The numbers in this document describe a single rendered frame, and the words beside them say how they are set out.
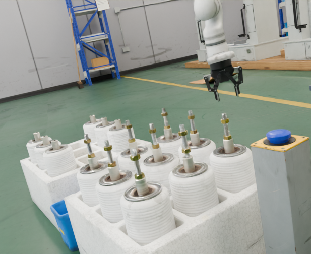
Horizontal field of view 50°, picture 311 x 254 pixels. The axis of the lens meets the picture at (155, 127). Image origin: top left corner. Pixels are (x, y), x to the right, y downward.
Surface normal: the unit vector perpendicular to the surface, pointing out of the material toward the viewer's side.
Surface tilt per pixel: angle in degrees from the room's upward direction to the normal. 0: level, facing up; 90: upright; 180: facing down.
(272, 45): 90
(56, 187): 90
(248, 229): 90
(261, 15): 90
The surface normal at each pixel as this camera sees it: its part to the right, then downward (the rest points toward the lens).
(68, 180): 0.54, 0.10
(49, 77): 0.29, 0.18
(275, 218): -0.81, 0.30
